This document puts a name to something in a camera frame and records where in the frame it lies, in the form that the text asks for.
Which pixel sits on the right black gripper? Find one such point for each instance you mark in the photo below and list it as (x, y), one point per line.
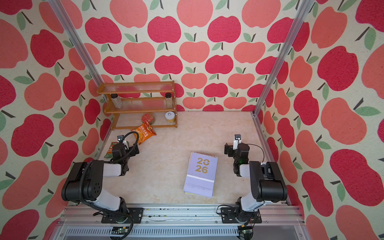
(230, 149)

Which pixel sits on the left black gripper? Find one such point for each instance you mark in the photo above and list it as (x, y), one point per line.
(131, 149)

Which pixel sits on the purple calendar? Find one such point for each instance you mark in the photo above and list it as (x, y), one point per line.
(201, 175)

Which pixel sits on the yellow-green calendar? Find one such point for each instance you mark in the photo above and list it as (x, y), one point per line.
(196, 196)

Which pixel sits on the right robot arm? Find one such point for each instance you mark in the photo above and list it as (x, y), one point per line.
(267, 184)

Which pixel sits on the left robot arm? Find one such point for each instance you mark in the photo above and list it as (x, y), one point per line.
(85, 181)

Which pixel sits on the orange snack bag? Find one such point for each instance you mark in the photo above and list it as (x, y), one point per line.
(145, 132)

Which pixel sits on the green snack bag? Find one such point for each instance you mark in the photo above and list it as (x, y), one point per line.
(109, 153)

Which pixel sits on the red round tin can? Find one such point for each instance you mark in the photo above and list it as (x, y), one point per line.
(148, 118)

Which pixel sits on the wooden three-tier shelf rack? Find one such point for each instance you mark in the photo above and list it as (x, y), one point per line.
(151, 100)

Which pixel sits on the left glass spice jar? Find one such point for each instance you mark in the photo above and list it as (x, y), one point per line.
(116, 101)

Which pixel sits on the glass spice jar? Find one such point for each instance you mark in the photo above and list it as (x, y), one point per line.
(116, 101)
(169, 100)

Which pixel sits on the yellow pull-tab can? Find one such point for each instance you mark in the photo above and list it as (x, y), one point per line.
(170, 117)

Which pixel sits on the right glass spice jar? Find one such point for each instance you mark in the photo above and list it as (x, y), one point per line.
(169, 100)

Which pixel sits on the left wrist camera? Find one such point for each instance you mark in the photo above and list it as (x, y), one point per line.
(121, 138)

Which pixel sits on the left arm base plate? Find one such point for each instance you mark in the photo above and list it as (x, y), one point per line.
(121, 215)

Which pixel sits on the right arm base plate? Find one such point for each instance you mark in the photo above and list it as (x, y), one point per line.
(233, 216)

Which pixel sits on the front aluminium rail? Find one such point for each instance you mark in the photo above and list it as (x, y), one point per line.
(182, 222)

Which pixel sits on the left aluminium frame post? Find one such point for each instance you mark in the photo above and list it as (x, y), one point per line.
(70, 30)

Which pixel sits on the aluminium frame post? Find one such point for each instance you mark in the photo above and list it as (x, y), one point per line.
(298, 21)
(70, 30)

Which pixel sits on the right aluminium frame post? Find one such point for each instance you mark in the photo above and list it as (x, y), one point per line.
(298, 21)

